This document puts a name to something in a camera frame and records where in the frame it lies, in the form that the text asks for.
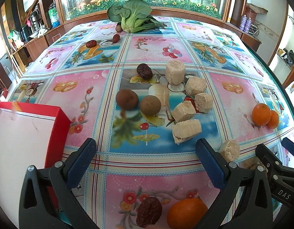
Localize purple bottle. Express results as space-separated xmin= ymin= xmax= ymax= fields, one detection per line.
xmin=244 ymin=18 xmax=252 ymax=33
xmin=239 ymin=15 xmax=247 ymax=31

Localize red date far left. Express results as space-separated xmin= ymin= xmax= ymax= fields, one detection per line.
xmin=85 ymin=40 xmax=97 ymax=48

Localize dark red date bottom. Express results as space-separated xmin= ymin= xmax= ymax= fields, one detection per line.
xmin=136 ymin=197 xmax=162 ymax=228

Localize green plastic bottle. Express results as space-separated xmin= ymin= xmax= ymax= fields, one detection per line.
xmin=48 ymin=3 xmax=60 ymax=28

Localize red date far middle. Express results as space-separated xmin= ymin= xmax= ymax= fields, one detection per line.
xmin=112 ymin=34 xmax=120 ymax=44

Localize brown round fruit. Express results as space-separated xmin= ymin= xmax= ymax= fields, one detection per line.
xmin=116 ymin=89 xmax=139 ymax=111
xmin=140 ymin=95 xmax=161 ymax=116

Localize orange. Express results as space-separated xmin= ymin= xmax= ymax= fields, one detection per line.
xmin=251 ymin=103 xmax=271 ymax=127
xmin=266 ymin=110 xmax=279 ymax=129
xmin=167 ymin=198 xmax=208 ymax=229

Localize purple bottle right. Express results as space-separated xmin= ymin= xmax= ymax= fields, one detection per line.
xmin=244 ymin=18 xmax=252 ymax=33

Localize dark red date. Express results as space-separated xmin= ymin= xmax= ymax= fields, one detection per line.
xmin=136 ymin=63 xmax=153 ymax=80
xmin=136 ymin=197 xmax=162 ymax=228

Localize green bok choy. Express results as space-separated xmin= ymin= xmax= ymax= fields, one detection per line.
xmin=107 ymin=0 xmax=165 ymax=33

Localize dark red date centre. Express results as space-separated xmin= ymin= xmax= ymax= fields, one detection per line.
xmin=136 ymin=63 xmax=153 ymax=80

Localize purple bottle left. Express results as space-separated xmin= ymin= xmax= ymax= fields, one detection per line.
xmin=239 ymin=15 xmax=247 ymax=31

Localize brown fruit beside bok choy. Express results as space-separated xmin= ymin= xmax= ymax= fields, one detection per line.
xmin=116 ymin=23 xmax=123 ymax=33

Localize red box white interior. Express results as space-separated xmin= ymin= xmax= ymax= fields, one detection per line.
xmin=0 ymin=102 xmax=71 ymax=227

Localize colourful fruit pattern tablecloth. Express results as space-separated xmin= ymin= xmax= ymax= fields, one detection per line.
xmin=9 ymin=17 xmax=294 ymax=228

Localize black kettle on cabinet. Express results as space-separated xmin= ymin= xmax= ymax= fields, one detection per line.
xmin=29 ymin=10 xmax=42 ymax=32

